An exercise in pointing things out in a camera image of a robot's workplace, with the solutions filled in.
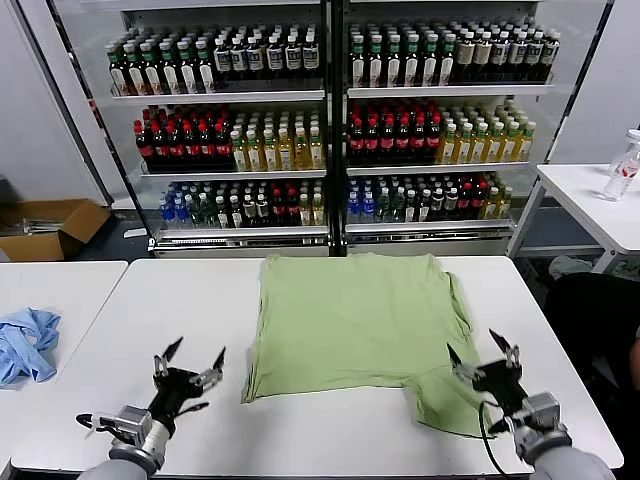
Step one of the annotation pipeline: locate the crumpled light blue cloth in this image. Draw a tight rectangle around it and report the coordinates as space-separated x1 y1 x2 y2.
0 307 63 390

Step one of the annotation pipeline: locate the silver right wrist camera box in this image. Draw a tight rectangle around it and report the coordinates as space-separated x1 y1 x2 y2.
487 392 569 441

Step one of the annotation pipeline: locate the grey metal rods bundle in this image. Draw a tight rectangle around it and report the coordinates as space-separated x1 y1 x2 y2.
14 215 64 235

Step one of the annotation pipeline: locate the grey cloth bundle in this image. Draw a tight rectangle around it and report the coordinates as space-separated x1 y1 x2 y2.
548 255 594 281

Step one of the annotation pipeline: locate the light green t-shirt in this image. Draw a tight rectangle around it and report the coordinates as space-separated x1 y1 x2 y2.
241 252 496 441

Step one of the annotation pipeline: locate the green cap tea bottle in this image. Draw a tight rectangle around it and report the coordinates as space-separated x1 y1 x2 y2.
349 35 369 89
124 44 146 96
108 47 129 96
195 40 217 94
367 34 386 89
141 43 163 96
384 33 404 88
438 32 457 86
159 42 181 95
420 33 440 87
402 33 422 88
177 41 199 95

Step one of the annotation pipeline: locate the beige label dark bottle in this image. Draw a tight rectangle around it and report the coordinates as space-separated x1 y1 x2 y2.
473 30 493 84
455 30 475 84

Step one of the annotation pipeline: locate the white shelf with bottles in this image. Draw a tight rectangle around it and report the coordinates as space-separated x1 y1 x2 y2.
335 0 616 259

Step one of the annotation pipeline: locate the white side table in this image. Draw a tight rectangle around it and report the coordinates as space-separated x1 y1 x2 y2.
507 162 640 276

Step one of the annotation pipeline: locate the clear plastic bottle red label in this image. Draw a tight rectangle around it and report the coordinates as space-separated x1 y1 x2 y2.
602 128 640 202

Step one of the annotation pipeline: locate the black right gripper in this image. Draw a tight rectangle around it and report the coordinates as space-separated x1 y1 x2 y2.
445 328 530 419

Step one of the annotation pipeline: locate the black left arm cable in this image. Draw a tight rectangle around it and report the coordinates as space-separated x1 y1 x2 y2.
177 399 210 419

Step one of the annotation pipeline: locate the person forearm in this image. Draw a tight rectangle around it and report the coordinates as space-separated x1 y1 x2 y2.
630 327 640 389

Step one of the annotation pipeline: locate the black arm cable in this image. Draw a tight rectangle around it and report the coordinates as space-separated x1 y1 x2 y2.
477 399 506 480
177 399 210 419

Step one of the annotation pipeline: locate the brown cardboard box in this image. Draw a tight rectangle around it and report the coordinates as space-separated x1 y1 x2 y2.
0 198 112 263

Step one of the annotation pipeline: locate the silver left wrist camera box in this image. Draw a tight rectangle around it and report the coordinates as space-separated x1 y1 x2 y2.
75 405 154 446

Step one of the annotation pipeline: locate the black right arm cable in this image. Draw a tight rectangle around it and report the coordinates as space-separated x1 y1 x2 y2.
477 399 506 480

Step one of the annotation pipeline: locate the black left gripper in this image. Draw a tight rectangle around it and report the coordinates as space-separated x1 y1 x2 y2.
149 336 227 434

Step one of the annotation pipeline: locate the blue label dark bottle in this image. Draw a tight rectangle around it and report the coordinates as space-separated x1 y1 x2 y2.
508 30 527 82
284 33 303 79
266 34 286 79
542 29 561 81
231 36 251 80
301 32 321 79
525 30 544 82
491 30 510 83
248 35 268 80
213 37 233 80

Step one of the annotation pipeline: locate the glass drinks display cabinet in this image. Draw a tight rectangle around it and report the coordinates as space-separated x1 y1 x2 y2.
47 0 337 259

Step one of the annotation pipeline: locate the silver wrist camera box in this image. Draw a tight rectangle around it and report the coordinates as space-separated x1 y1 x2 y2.
75 405 154 446
487 392 569 441

